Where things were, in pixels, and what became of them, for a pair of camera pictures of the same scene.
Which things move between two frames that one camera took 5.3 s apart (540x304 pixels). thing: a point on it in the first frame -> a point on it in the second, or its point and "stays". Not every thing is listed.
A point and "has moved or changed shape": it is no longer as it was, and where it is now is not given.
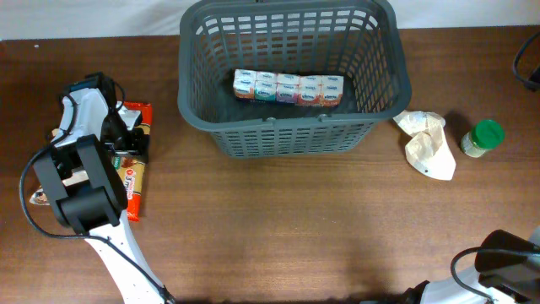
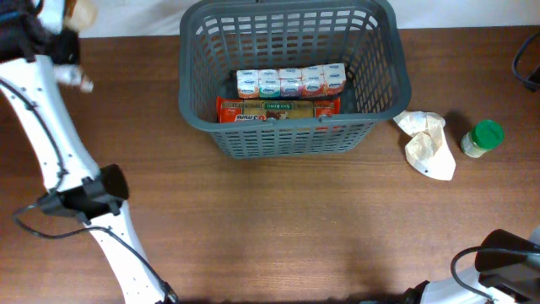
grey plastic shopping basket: [291, 78] stays
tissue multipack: [321, 90] has moved or changed shape
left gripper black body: [117, 133] -> [67, 42]
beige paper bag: [427, 149] stays
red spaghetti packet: [132, 168] -> [248, 109]
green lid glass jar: [485, 135] stays
